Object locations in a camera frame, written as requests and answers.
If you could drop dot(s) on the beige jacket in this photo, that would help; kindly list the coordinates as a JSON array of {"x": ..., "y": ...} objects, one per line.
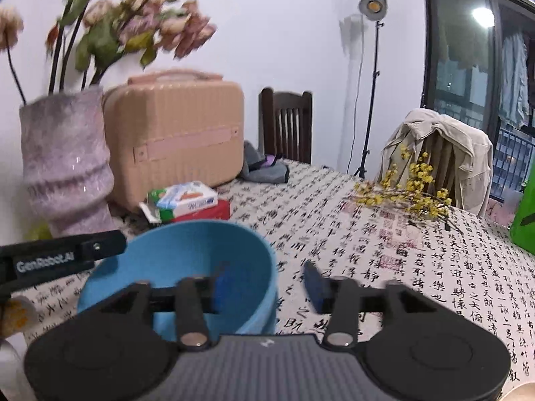
[{"x": 472, "y": 154}]

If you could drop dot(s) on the dried pink rose bouquet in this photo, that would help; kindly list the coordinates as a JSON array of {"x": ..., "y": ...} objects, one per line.
[{"x": 184, "y": 29}]

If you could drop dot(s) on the studio light on stand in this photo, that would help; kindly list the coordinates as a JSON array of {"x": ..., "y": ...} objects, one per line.
[{"x": 372, "y": 6}]

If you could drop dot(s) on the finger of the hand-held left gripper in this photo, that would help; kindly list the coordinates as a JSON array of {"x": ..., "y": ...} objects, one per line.
[{"x": 108, "y": 245}]

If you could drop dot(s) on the white blue box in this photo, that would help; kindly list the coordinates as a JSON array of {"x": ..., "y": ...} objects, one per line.
[{"x": 192, "y": 198}]

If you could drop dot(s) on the mauve ribbed vase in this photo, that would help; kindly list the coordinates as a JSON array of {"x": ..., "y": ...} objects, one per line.
[{"x": 67, "y": 154}]

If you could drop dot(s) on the calligraphy printed tablecloth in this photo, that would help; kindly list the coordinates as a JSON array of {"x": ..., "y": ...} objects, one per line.
[{"x": 376, "y": 259}]

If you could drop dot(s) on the light blue hanging shirt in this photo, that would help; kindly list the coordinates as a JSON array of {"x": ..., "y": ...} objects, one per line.
[{"x": 514, "y": 79}]

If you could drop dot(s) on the grey purple cloth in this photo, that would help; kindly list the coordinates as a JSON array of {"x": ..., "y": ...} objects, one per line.
[{"x": 267, "y": 173}]

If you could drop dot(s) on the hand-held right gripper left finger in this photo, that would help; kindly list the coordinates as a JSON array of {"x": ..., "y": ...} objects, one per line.
[{"x": 225, "y": 288}]

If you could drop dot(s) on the wooden chair with jacket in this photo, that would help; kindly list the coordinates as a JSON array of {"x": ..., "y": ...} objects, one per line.
[{"x": 441, "y": 154}]

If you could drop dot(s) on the black framed glass door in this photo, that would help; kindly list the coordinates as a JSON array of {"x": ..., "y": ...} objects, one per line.
[{"x": 459, "y": 50}]

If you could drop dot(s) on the green paper bag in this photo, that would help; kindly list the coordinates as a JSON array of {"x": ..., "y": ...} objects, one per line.
[{"x": 524, "y": 225}]

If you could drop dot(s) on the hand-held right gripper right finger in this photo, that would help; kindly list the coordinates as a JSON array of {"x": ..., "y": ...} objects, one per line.
[{"x": 315, "y": 284}]

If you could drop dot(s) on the green white box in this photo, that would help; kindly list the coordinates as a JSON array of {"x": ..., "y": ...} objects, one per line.
[{"x": 163, "y": 216}]

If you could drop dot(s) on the pink small suitcase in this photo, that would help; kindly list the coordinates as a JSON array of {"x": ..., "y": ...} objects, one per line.
[{"x": 175, "y": 121}]

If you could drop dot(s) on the dark wooden chair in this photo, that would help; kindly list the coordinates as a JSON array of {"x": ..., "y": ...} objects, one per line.
[{"x": 288, "y": 99}]

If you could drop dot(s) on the yellow flower branch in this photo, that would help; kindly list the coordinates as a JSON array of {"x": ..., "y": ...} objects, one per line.
[{"x": 418, "y": 171}]

